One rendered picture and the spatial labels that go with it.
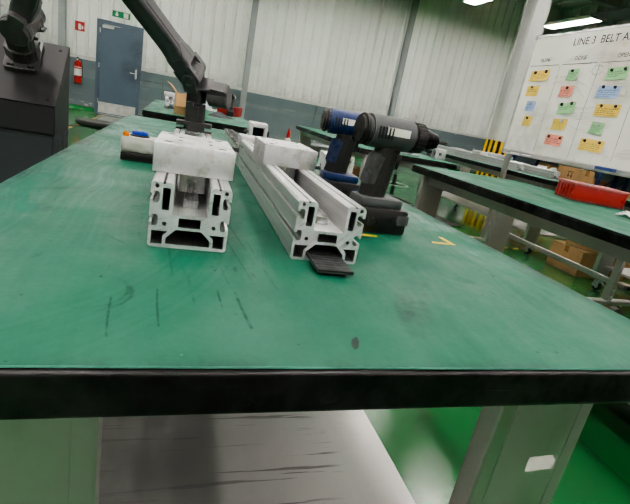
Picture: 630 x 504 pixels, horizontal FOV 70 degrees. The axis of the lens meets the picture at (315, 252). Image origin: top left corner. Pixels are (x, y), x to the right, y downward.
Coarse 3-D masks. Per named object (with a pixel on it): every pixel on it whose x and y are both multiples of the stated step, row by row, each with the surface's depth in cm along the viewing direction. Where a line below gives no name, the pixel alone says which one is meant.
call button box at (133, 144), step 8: (128, 136) 111; (136, 136) 113; (144, 136) 114; (128, 144) 112; (136, 144) 112; (144, 144) 112; (152, 144) 113; (120, 152) 112; (128, 152) 112; (136, 152) 113; (144, 152) 113; (152, 152) 114; (128, 160) 113; (136, 160) 113; (144, 160) 114; (152, 160) 114
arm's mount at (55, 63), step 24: (0, 48) 130; (48, 48) 135; (0, 72) 126; (48, 72) 131; (0, 96) 123; (24, 96) 126; (48, 96) 128; (0, 120) 125; (24, 120) 127; (48, 120) 128
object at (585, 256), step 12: (180, 96) 324; (180, 108) 328; (564, 168) 474; (576, 168) 460; (576, 180) 458; (588, 180) 461; (564, 252) 421; (576, 252) 409; (588, 252) 404; (552, 264) 434; (564, 264) 420; (588, 264) 407; (576, 276) 409; (588, 276) 412
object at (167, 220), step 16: (176, 128) 128; (160, 176) 58; (176, 176) 63; (160, 192) 56; (176, 192) 69; (208, 192) 63; (224, 192) 58; (160, 208) 56; (176, 208) 60; (192, 208) 61; (208, 208) 59; (224, 208) 59; (160, 224) 57; (176, 224) 58; (192, 224) 60; (208, 224) 59; (224, 224) 62; (160, 240) 59; (176, 240) 60; (192, 240) 61; (208, 240) 59; (224, 240) 60
